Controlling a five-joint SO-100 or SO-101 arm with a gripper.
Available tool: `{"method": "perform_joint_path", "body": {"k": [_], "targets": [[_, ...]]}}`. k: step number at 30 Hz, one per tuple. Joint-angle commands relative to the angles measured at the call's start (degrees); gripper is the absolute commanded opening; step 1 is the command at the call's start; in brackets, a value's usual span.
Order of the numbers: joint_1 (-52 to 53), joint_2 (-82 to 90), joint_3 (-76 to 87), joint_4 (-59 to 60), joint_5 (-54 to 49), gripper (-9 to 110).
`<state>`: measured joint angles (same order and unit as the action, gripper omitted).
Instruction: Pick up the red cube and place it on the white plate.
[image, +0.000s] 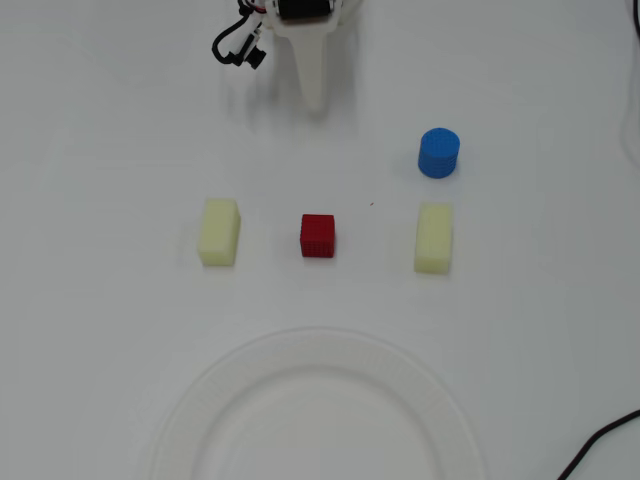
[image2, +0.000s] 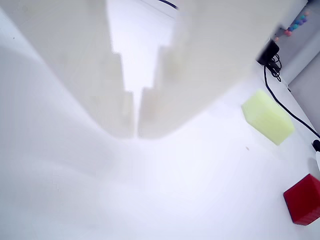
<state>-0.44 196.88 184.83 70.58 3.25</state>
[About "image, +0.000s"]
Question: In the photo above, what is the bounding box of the red cube block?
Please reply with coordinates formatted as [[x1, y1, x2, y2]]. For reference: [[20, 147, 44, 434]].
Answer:
[[300, 213, 336, 259]]

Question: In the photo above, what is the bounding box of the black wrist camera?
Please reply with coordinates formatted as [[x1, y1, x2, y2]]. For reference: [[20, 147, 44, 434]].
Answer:
[[227, 33, 269, 72]]

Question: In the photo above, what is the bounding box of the white paper plate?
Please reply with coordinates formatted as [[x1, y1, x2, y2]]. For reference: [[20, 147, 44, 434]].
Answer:
[[149, 327, 489, 480]]

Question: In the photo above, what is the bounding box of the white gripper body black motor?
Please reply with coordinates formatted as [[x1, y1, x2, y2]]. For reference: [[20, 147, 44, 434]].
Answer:
[[268, 0, 362, 37]]

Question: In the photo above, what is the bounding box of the pale yellow foam block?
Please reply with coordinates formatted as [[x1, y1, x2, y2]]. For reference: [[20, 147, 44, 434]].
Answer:
[[413, 201, 455, 276], [196, 197, 243, 268]]

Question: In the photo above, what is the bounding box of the long black cable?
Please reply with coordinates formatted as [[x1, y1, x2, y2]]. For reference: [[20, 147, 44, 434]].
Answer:
[[556, 409, 640, 480]]

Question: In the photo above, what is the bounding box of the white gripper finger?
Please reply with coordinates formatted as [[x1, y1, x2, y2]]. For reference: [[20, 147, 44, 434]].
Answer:
[[278, 29, 336, 118]]

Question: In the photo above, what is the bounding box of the blue ribbed cylinder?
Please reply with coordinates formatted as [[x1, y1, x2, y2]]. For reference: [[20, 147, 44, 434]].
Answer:
[[417, 126, 462, 180]]

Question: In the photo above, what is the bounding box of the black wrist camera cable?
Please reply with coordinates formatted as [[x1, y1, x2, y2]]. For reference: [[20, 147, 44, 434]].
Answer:
[[210, 0, 267, 67]]

